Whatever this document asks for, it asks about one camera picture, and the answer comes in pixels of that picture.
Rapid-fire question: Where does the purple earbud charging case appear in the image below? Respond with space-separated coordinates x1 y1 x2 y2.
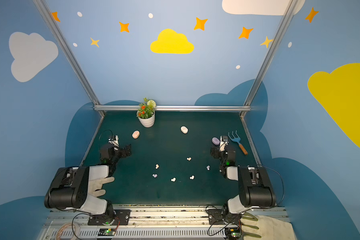
212 137 220 146

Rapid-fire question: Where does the white earbud charging case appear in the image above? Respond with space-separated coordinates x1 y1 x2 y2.
181 126 189 134

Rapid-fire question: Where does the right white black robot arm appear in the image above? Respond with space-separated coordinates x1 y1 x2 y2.
206 146 277 225

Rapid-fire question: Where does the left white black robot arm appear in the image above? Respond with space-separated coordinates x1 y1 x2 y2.
44 143 132 226

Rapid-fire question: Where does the pink earbud charging case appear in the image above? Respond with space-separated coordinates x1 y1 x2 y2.
132 131 140 139

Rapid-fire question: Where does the white glove on table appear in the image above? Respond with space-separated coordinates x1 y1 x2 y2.
88 177 115 197

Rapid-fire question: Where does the potted plant white pot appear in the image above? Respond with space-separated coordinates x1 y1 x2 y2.
137 98 157 128

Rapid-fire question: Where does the left green circuit board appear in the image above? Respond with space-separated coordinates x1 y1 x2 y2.
98 229 116 237

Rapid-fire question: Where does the green circuit board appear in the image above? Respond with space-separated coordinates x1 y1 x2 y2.
98 229 116 237
224 228 242 240

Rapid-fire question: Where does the right green circuit board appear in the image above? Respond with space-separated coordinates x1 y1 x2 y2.
224 228 242 240

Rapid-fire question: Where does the green white gardening glove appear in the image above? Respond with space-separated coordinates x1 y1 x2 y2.
240 214 297 240

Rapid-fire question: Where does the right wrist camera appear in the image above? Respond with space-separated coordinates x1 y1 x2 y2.
220 136 229 152

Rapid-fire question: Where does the blue garden fork wooden handle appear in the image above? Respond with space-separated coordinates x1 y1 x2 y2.
228 131 248 155

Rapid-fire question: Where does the aluminium back frame bar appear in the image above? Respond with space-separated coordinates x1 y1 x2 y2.
94 105 251 112

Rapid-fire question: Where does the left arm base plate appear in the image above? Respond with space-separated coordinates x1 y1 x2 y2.
88 209 131 226

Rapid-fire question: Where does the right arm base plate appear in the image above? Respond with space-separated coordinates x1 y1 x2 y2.
206 209 242 225

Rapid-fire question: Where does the aluminium front rail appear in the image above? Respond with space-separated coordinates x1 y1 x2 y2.
38 205 290 240

